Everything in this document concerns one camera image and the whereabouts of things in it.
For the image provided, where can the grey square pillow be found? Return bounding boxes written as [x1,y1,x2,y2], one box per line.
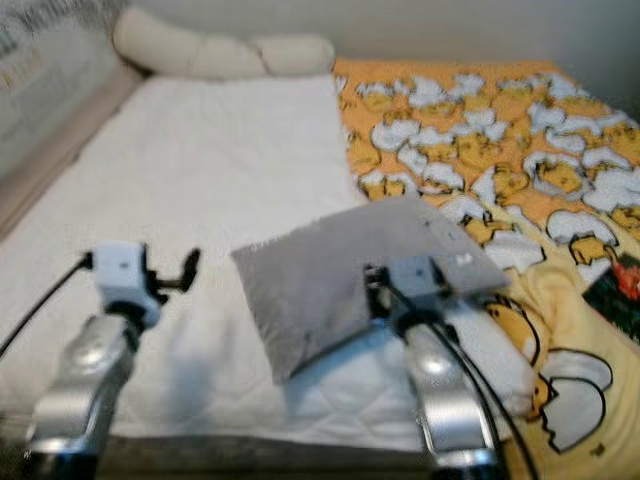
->
[230,195,509,384]

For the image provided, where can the yellow egg cartoon blanket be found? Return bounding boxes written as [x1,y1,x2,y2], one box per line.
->
[335,57,640,480]

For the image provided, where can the white quilted mattress pad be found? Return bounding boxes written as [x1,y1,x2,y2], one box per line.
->
[0,75,441,451]

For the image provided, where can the grey bed mattress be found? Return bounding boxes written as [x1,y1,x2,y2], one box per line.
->
[0,415,436,471]

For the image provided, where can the cream long bolster pillow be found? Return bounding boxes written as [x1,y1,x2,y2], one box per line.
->
[112,8,336,81]

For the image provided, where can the printed grey headboard panel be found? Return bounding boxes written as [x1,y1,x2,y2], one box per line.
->
[0,0,131,171]

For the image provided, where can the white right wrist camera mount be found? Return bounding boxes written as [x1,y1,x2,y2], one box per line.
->
[385,255,446,321]

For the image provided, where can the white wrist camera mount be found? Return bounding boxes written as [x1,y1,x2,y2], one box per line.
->
[385,255,446,321]
[95,241,161,326]

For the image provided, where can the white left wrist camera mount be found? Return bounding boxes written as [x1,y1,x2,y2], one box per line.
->
[95,241,161,326]

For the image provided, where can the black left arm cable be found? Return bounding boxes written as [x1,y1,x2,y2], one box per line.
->
[0,252,96,361]

